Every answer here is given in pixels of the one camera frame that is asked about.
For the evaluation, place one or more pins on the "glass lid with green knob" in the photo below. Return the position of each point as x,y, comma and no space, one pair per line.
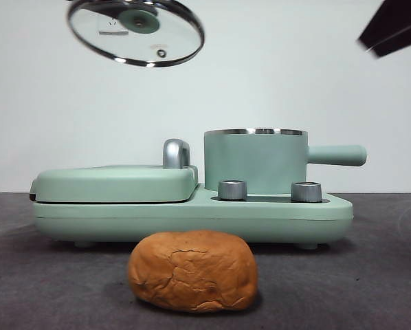
140,44

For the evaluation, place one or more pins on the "brown potato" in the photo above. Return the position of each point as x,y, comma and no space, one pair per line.
191,271

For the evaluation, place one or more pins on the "white wall socket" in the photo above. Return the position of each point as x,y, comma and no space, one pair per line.
113,27

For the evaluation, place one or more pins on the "mint green griddle cover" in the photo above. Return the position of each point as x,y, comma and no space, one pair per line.
106,185

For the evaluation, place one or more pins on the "silver control knob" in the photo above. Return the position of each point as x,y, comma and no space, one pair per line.
306,192
232,190

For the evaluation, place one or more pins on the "mint green breakfast machine base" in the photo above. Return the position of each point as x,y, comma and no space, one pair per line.
191,216

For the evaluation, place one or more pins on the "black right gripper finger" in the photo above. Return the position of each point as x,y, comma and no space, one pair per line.
398,17
405,41

